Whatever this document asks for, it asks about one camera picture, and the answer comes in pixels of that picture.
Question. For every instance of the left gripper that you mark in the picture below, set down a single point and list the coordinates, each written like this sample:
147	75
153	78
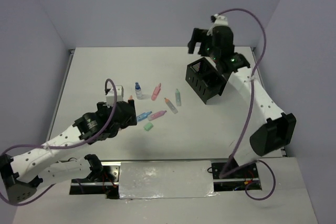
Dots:
102	107

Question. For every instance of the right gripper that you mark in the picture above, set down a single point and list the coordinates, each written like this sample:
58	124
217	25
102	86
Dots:
199	35

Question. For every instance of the purple highlighter pen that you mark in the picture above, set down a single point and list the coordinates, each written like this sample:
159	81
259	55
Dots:
156	115

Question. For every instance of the orange frosted marker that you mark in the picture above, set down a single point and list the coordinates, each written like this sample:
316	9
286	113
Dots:
170	105

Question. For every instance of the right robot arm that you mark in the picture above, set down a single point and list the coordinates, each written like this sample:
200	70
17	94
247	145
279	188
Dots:
225	70

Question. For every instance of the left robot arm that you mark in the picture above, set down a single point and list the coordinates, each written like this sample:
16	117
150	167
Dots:
42	165

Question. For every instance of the blue highlighter pen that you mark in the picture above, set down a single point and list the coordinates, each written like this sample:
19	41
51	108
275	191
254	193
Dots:
143	116

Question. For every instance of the green marker cap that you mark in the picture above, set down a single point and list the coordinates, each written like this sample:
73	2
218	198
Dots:
148	126

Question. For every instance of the blue spray bottle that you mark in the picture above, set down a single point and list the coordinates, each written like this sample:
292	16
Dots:
138	91

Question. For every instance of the black organizer container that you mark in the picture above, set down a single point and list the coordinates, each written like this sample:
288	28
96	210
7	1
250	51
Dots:
204	79

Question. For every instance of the pink highlighter pen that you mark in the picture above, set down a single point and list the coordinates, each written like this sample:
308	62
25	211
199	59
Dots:
156	92

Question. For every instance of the green highlighter pen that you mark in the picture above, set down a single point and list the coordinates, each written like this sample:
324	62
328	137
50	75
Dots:
178	97

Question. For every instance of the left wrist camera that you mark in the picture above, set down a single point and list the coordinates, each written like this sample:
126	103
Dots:
111	94

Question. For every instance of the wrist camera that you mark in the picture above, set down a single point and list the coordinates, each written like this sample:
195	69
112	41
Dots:
111	94
217	20

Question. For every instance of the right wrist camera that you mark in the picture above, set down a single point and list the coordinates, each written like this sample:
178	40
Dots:
217	20

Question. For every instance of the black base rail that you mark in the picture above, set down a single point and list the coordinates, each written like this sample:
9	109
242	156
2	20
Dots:
108	184

